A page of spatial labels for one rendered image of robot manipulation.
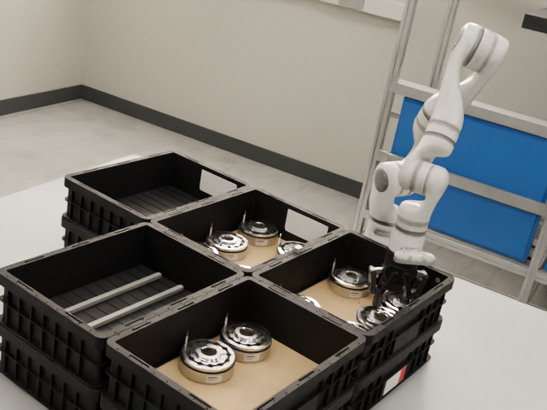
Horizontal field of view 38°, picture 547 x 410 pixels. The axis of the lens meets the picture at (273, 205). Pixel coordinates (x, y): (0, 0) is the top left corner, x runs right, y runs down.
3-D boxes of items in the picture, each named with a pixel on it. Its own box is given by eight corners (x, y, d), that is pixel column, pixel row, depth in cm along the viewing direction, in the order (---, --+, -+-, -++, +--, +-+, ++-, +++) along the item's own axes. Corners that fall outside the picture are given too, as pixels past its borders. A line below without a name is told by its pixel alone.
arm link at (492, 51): (514, 32, 173) (457, 116, 191) (474, 15, 173) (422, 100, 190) (512, 54, 166) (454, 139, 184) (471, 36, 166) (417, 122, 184)
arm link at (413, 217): (438, 231, 173) (400, 218, 177) (456, 167, 168) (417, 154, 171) (428, 241, 168) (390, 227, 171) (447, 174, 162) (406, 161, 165)
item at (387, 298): (394, 288, 187) (394, 285, 187) (432, 306, 182) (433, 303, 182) (374, 302, 179) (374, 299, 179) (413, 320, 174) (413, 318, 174)
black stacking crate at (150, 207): (168, 188, 231) (172, 151, 226) (247, 226, 216) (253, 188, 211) (59, 219, 200) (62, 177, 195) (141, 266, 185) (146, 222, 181)
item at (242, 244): (225, 229, 200) (225, 227, 200) (255, 244, 195) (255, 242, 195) (198, 239, 193) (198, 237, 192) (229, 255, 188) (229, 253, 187)
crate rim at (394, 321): (346, 237, 197) (348, 228, 196) (455, 286, 182) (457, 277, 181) (246, 284, 166) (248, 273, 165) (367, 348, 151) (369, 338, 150)
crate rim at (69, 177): (172, 157, 227) (173, 149, 226) (253, 194, 212) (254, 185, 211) (60, 184, 196) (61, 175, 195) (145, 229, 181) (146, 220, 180)
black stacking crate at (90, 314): (141, 267, 184) (146, 223, 180) (238, 322, 170) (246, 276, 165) (-7, 323, 154) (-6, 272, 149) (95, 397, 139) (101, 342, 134)
